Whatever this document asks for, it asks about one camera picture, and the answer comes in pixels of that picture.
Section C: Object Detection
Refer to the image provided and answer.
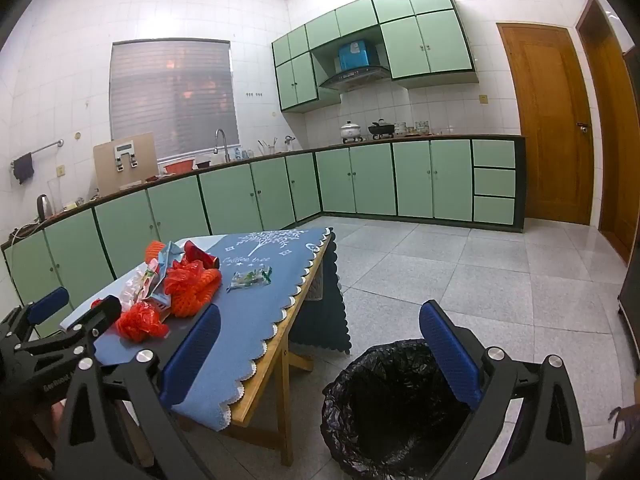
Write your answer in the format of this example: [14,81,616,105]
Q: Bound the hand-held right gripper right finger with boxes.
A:
[419,300,587,480]

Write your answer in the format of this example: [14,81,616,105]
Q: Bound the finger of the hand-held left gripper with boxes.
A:
[15,296,122,372]
[0,287,70,356]

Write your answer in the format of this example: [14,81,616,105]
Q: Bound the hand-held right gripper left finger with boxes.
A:
[52,304,223,480]

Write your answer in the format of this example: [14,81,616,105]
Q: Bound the red plastic net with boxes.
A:
[116,302,171,343]

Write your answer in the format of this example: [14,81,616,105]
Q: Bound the pink white wrapper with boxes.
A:
[117,265,161,307]

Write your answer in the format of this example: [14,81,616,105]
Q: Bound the bin with black bag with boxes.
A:
[320,340,501,480]

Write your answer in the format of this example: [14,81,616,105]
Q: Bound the clear green print wrapper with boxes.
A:
[226,267,273,293]

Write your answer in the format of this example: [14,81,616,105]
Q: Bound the crushed red soda can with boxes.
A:
[182,240,221,271]

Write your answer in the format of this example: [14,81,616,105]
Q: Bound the person's left hand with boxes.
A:
[12,401,63,467]

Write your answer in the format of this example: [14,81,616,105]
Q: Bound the blue tree print tablecloth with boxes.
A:
[92,227,353,433]

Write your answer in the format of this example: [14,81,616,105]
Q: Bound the wooden folding table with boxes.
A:
[177,232,341,467]

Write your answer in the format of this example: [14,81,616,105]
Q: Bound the dark towel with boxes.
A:
[12,155,35,185]

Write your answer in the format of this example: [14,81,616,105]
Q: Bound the cardboard box on counter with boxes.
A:
[93,132,158,196]

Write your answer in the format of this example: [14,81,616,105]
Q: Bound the wooden stool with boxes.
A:
[585,405,640,466]

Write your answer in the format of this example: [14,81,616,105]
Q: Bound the green base cabinets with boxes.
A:
[0,135,526,336]

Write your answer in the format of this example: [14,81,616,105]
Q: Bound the grey window blind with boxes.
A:
[109,37,241,161]

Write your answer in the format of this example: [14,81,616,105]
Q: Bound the black range hood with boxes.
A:
[319,65,392,93]

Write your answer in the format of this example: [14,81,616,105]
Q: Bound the blue box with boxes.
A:
[338,40,378,72]

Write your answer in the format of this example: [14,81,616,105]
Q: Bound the metal towel rail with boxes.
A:
[11,139,65,168]

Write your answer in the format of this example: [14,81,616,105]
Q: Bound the wooden door with handle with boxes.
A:
[496,22,596,226]

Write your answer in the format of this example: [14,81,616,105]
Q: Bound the green wall cabinets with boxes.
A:
[271,0,480,113]

